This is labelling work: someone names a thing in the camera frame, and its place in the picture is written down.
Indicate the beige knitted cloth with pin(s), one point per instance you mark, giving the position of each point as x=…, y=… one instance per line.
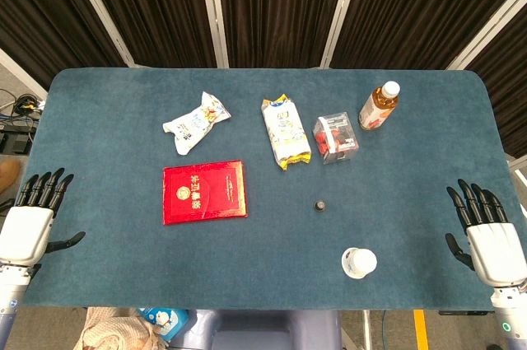
x=117, y=331

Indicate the tea bottle with white cap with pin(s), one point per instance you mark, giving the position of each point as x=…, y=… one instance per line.
x=378, y=108

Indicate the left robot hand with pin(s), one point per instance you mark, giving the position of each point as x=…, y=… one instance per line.
x=22, y=230

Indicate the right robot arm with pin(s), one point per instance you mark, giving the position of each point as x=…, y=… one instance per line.
x=510, y=317

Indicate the crumpled white snack wrapper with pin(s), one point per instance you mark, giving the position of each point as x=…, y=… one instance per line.
x=193, y=121

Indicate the blue table mat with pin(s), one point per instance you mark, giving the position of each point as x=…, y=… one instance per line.
x=263, y=189

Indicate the dark folding screen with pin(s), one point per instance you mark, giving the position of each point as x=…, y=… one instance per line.
x=263, y=8

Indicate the red certificate booklet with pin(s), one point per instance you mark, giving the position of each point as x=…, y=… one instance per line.
x=204, y=192

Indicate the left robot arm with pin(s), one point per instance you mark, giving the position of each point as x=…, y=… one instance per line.
x=10, y=296

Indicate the small black cap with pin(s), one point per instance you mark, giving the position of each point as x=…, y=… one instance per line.
x=320, y=205

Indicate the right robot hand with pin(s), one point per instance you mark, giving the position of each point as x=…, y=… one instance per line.
x=494, y=247

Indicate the clear box with red items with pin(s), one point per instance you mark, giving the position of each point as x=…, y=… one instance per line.
x=335, y=138

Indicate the white yellow snack bag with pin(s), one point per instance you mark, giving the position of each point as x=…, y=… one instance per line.
x=285, y=132

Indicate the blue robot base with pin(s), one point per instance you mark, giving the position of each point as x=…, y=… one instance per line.
x=263, y=331

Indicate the blue white package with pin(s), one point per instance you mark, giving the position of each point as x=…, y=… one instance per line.
x=164, y=321

